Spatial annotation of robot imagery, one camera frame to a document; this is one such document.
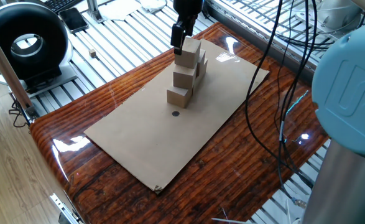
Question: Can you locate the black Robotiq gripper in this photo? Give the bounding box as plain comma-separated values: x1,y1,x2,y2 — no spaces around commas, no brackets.
170,0,205,57

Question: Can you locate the black smartphone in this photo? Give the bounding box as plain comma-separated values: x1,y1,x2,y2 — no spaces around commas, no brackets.
58,6,90,34

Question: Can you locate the white device base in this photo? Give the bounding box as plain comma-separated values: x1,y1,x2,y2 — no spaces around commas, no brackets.
0,39,78,98

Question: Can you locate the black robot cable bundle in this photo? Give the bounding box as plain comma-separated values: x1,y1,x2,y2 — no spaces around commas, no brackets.
243,0,320,202

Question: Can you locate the beige paper sheet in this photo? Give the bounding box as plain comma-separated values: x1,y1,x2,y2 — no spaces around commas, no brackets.
98,0,143,22

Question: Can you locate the aluminium frame post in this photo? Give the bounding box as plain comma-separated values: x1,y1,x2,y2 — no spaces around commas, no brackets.
0,18,40,121

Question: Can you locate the black keyboard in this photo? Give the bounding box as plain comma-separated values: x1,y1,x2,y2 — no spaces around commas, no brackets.
40,0,84,14

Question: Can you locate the white crumpled cloth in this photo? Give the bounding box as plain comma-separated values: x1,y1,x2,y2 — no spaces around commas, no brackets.
139,0,168,14

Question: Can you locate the brown cardboard sheet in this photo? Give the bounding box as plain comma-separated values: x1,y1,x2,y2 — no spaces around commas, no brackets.
83,39,270,194

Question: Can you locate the silver mounting plate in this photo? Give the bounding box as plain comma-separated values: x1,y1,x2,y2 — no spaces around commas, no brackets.
295,0,365,42

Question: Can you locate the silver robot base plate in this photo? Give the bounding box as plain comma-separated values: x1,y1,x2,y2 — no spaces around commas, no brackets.
275,189,308,224

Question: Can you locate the black ring-shaped device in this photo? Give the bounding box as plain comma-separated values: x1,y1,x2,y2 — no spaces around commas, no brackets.
0,1,70,82

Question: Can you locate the tangled black cable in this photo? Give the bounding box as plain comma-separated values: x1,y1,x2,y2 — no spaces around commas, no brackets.
7,98,32,129

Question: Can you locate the metal slide rail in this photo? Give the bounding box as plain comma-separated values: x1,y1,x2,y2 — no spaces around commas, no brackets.
49,192,85,224

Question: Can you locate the short aluminium post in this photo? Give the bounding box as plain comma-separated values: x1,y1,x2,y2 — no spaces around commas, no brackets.
86,0,104,24

